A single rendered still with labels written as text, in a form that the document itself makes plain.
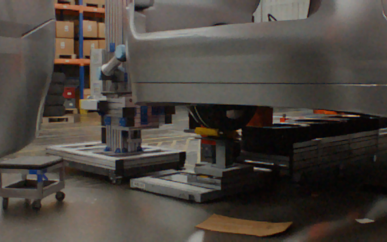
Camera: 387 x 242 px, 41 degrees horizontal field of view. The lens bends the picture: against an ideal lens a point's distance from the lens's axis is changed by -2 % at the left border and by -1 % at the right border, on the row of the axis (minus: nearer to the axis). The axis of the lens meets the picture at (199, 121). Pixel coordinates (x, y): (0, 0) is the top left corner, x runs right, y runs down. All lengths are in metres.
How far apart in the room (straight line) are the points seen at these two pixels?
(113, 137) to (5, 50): 4.04
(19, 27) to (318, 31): 1.59
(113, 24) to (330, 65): 3.05
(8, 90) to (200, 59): 1.83
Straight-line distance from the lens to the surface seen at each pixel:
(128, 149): 5.18
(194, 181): 4.22
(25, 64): 1.28
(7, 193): 3.99
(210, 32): 2.87
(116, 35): 5.15
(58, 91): 11.79
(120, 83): 4.85
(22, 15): 1.27
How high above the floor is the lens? 0.92
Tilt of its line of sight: 4 degrees down
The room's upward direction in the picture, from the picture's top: straight up
